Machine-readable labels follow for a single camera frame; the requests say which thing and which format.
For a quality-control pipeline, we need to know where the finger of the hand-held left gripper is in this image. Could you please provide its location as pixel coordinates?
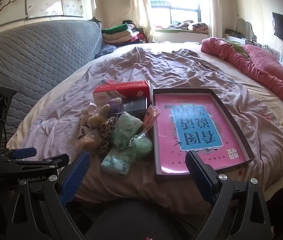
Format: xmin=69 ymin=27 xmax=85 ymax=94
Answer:
xmin=3 ymin=147 xmax=38 ymax=160
xmin=5 ymin=154 xmax=70 ymax=172

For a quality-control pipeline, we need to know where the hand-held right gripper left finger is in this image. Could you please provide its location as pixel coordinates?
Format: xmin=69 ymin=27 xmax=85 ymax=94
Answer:
xmin=6 ymin=151 xmax=92 ymax=240

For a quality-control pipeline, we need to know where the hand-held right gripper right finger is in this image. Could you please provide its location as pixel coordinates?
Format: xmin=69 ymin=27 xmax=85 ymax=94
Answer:
xmin=185 ymin=151 xmax=273 ymax=240

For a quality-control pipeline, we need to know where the dark shallow box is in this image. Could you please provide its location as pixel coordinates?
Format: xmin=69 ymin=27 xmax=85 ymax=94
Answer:
xmin=152 ymin=88 xmax=255 ymax=183

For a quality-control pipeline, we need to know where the green tissue packet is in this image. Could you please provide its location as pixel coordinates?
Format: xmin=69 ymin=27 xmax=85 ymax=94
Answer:
xmin=111 ymin=112 xmax=144 ymax=150
xmin=100 ymin=146 xmax=133 ymax=177

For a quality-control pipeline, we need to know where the leopard print cloth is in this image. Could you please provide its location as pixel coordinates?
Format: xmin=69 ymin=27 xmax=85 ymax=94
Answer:
xmin=97 ymin=117 xmax=119 ymax=157

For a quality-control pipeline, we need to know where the cream plush rabbit purple dress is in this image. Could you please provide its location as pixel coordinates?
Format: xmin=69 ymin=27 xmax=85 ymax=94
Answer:
xmin=80 ymin=97 xmax=123 ymax=133

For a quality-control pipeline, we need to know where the green sponge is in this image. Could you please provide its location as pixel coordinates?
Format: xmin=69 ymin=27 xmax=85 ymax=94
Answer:
xmin=129 ymin=134 xmax=154 ymax=159

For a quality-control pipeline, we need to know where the small pink bear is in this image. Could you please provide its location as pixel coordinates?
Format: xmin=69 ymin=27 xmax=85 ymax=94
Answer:
xmin=141 ymin=105 xmax=160 ymax=135

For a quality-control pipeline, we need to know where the grey quilted headboard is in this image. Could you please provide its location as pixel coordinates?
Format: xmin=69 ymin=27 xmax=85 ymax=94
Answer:
xmin=0 ymin=20 xmax=103 ymax=140

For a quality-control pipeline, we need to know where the dark navy booklet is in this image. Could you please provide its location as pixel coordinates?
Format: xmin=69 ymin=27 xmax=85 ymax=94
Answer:
xmin=121 ymin=97 xmax=148 ymax=118

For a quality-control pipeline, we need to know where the red and white tissue box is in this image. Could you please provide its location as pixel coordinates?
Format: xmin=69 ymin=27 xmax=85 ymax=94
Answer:
xmin=93 ymin=80 xmax=150 ymax=108

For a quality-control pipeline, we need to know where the lilac bed sheet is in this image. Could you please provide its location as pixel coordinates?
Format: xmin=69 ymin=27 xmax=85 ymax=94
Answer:
xmin=6 ymin=44 xmax=283 ymax=205

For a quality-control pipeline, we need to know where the dark patterned pillow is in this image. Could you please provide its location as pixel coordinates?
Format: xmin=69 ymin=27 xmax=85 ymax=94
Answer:
xmin=95 ymin=44 xmax=117 ymax=59

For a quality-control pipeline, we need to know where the pink quilt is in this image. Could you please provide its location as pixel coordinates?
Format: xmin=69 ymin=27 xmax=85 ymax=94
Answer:
xmin=201 ymin=37 xmax=283 ymax=120

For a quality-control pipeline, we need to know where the green cloth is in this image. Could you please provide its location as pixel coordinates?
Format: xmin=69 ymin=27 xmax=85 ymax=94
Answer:
xmin=228 ymin=40 xmax=250 ymax=58

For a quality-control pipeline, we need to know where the floral printed wardrobe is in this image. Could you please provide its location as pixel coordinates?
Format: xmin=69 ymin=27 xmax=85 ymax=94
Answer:
xmin=0 ymin=0 xmax=84 ymax=32

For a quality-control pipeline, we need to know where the pile of folded clothes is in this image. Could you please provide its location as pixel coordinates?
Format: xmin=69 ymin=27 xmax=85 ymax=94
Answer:
xmin=101 ymin=21 xmax=147 ymax=47

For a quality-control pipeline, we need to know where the cluttered dressing table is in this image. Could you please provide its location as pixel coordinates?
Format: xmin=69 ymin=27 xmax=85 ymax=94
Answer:
xmin=225 ymin=29 xmax=257 ymax=43

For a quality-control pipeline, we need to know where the green windowsill mat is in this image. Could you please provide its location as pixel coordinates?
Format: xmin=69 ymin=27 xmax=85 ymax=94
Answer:
xmin=155 ymin=29 xmax=209 ymax=35

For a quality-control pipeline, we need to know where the clothes heap on windowsill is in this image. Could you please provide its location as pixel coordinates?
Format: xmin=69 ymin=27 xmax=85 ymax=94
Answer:
xmin=163 ymin=20 xmax=209 ymax=33

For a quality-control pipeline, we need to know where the white framed vanity mirror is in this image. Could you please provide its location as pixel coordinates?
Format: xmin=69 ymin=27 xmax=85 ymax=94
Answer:
xmin=236 ymin=19 xmax=253 ymax=39

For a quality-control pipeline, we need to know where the cream curtain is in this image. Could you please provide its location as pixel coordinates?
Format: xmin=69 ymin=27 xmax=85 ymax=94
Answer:
xmin=205 ymin=0 xmax=222 ymax=39
xmin=126 ymin=0 xmax=154 ymax=43

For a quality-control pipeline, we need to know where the window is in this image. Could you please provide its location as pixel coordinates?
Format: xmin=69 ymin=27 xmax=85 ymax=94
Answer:
xmin=146 ymin=0 xmax=207 ymax=23

